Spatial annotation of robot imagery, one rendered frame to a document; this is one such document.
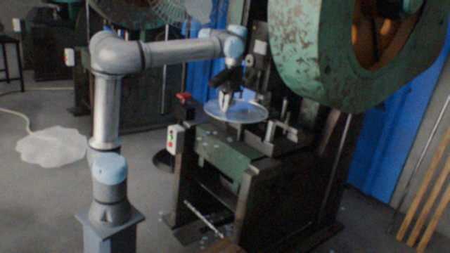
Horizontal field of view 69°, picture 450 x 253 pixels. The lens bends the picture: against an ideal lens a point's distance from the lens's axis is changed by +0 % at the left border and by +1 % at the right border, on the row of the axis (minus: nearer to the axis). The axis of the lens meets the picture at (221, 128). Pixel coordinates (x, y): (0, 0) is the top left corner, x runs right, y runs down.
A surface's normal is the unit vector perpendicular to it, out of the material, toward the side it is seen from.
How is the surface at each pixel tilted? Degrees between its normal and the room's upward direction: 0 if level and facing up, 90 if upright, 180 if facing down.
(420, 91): 90
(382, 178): 90
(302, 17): 104
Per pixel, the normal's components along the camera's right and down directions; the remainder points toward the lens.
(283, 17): -0.77, 0.37
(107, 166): 0.18, -0.85
